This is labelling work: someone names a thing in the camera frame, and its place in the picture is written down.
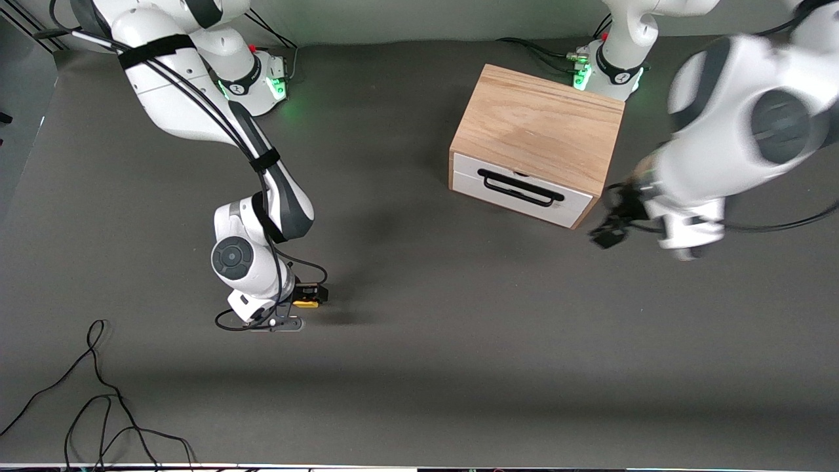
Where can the yellow cube block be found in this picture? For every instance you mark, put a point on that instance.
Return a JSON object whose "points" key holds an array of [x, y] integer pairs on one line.
{"points": [[305, 304]]}

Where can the white-fronted wooden drawer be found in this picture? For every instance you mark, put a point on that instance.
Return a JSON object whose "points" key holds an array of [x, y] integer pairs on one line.
{"points": [[472, 180]]}

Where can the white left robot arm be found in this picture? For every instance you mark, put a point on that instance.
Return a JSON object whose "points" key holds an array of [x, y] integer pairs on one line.
{"points": [[727, 131]]}

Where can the wooden drawer cabinet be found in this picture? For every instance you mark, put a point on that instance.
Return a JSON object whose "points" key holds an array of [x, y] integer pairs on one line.
{"points": [[537, 124]]}

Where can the dark grey table mat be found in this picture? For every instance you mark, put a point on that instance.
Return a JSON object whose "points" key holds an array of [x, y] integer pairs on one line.
{"points": [[419, 367]]}

